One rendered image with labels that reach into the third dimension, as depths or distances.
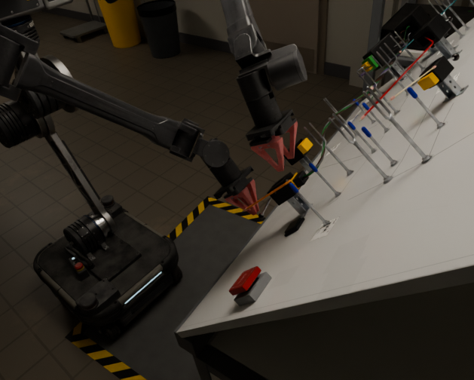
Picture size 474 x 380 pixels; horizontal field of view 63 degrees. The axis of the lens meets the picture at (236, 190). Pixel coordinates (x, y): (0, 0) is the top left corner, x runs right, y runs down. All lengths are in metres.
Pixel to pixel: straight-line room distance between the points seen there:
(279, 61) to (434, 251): 0.45
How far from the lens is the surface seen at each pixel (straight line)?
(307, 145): 1.15
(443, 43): 1.17
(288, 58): 0.74
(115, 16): 5.39
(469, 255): 0.40
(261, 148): 0.78
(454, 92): 0.84
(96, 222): 2.02
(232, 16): 0.87
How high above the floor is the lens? 1.65
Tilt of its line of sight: 40 degrees down
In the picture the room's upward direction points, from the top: 7 degrees counter-clockwise
